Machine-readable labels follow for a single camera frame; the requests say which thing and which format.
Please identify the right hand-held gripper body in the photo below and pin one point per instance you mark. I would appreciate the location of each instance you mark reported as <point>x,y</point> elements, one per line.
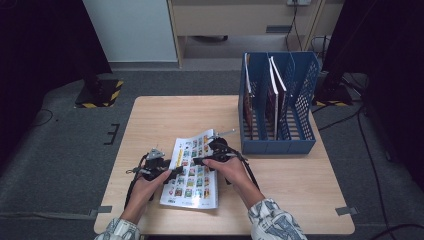
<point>219,150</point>

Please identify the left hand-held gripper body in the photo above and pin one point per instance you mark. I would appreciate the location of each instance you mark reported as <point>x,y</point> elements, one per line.
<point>153,166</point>

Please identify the white picture-grid magazine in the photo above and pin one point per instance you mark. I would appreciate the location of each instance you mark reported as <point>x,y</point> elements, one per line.
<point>186,190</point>

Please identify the black and red magazine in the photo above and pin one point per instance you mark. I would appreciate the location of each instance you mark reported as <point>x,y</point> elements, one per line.
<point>248,110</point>

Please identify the blue file rack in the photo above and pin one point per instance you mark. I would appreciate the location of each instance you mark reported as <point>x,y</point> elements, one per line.
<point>276,146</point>

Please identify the thick blue-purple book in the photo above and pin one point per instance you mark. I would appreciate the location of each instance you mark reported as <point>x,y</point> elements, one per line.
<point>271,113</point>

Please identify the dark purple pink-print magazine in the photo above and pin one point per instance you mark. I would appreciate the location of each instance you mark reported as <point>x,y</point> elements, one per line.
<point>283,110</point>

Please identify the person's right hand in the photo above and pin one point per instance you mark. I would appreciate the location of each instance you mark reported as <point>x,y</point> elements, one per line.
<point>233,173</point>

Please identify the person's left hand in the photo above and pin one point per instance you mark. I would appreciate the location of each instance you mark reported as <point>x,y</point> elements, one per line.
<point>143,196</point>

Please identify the grey tape piece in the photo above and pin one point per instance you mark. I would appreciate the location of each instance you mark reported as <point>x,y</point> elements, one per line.
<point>346,210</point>
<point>102,210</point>

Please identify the hazard-striped stand base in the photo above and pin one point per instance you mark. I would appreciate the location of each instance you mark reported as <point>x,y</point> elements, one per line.
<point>333,95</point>
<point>100,95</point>

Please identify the dark object under desk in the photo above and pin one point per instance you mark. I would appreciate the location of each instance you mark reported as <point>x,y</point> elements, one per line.
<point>210,38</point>

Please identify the grey floor tape strip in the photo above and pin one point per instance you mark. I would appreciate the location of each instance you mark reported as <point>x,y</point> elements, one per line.
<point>50,216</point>

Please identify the beige wooden desk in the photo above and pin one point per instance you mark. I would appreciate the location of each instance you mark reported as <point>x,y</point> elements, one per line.
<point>233,20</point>

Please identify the white cabinet panel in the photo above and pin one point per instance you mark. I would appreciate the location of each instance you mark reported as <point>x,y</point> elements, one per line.
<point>133,30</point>

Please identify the black curtain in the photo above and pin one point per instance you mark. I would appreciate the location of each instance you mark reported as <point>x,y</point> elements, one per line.
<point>393,66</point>
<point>40,50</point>

